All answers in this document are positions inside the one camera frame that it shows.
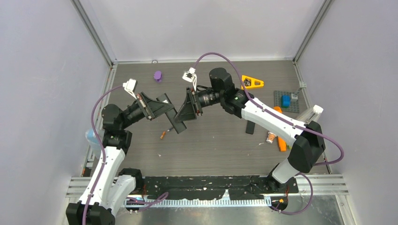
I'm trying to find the grey lego baseplate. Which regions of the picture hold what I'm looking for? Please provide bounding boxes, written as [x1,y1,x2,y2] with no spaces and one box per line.
[273,90,300,113]

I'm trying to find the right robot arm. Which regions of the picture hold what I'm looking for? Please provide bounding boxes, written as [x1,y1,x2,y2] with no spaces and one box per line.
[176,67,325,192]

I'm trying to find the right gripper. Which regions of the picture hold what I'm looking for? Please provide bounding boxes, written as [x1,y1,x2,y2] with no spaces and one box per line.
[176,88,224,124]

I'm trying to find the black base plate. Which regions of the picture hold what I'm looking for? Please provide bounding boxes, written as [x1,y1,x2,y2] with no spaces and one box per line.
[124,175,299,211]

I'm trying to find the blue lego brick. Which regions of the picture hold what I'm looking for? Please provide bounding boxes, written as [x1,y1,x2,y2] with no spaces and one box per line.
[280,95,291,108]

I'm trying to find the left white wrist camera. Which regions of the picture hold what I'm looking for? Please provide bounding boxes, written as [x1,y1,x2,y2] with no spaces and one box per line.
[122,79,138,99]

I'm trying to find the purple cable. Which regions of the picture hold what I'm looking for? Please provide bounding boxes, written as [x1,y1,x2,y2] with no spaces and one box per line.
[81,85,169,225]
[192,52,345,216]

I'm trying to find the yellow triangular toy block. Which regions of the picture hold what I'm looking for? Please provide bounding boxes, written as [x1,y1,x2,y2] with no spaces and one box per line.
[241,75,265,90]

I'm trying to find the purple plastic cap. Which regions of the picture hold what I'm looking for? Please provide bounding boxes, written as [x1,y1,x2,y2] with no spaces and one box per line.
[153,70,163,83]

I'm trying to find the black remote control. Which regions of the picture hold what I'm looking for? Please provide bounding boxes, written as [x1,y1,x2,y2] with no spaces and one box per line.
[156,93,187,134]
[245,121,255,135]

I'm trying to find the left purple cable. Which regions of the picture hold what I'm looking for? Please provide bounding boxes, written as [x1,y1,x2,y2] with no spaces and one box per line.
[81,85,169,225]

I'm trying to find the grey lego technic beam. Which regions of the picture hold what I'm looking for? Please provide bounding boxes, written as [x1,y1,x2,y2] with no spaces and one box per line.
[291,82,307,102]

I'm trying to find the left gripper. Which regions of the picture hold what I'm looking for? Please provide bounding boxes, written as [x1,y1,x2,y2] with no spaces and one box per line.
[121,92,173,129]

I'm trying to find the orange plastic flashlight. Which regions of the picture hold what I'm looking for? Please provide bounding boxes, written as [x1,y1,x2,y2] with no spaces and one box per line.
[274,106,287,152]

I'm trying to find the small ice cream toy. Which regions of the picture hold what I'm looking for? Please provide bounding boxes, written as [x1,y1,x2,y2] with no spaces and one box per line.
[266,131,277,144]

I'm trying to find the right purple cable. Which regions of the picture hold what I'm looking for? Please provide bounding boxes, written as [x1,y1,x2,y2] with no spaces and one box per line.
[192,52,345,216]

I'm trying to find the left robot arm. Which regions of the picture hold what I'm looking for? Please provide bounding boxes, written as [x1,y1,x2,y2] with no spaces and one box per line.
[66,92,175,225]

